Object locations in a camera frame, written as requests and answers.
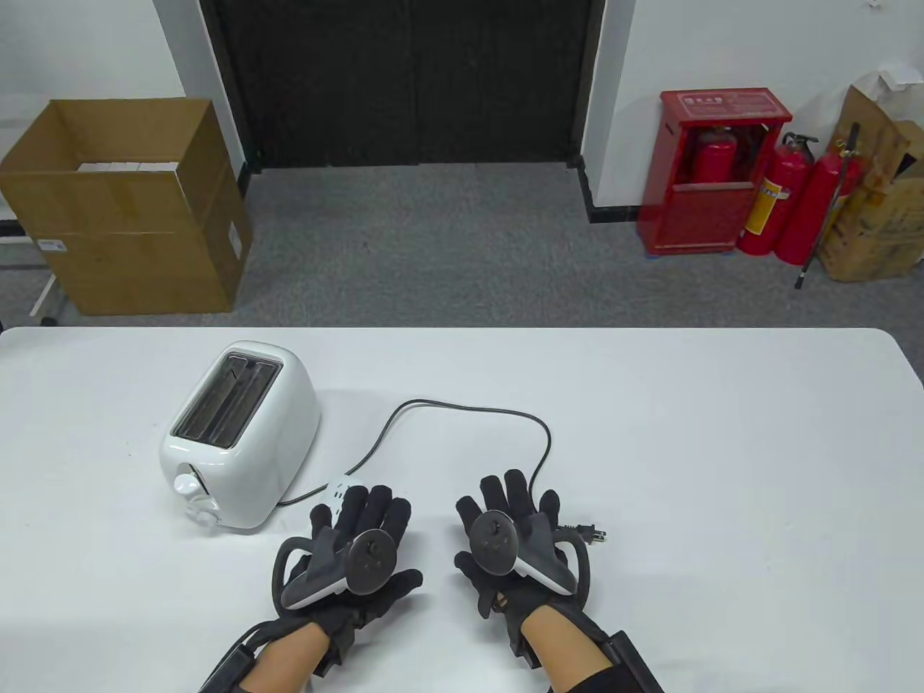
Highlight torn printed cardboard box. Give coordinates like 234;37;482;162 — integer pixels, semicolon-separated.
816;85;924;283

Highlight black grey hand controller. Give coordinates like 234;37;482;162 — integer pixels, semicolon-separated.
469;510;594;598
271;527;399;614

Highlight white two-slot toaster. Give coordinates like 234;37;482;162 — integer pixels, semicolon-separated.
159;341;321;531

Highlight person's left hand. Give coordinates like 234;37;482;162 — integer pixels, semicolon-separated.
278;484;424;640

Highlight black grey left hand controller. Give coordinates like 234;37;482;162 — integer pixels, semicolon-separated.
271;527;399;614

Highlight white power strip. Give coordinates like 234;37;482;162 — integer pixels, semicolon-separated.
328;476;366;515

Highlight black stick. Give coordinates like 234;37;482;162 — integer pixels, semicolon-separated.
794;123;862;291

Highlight white sheets inside box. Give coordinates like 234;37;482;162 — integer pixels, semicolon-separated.
75;162;183;175

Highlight person's right hand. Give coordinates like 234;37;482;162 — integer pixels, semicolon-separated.
453;469;601;637

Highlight black grey right hand controller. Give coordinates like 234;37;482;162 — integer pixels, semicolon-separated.
469;510;594;598

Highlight person's left forearm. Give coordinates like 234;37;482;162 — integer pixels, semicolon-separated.
235;619;334;693

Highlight white metal rolling frame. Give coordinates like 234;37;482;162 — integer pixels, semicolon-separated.
0;195;63;326

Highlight black double door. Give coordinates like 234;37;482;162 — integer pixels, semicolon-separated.
199;0;607;173

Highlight plain red fire extinguisher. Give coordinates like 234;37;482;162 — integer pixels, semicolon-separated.
774;141;864;266

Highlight white packing foam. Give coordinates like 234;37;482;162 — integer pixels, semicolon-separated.
858;64;924;95

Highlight person's right forearm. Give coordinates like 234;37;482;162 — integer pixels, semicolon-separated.
518;605;654;693

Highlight red fire extinguisher cabinet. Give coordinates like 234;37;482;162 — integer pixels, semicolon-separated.
637;88;793;258

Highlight red extinguisher inside cabinet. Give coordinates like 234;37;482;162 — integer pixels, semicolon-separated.
689;126;739;186

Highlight black toaster power cord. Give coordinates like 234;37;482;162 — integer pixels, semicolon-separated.
276;399;607;547

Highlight red extinguisher with yellow label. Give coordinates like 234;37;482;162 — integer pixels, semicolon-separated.
736;132;819;258

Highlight large open cardboard box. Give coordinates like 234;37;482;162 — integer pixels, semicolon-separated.
0;99;254;317

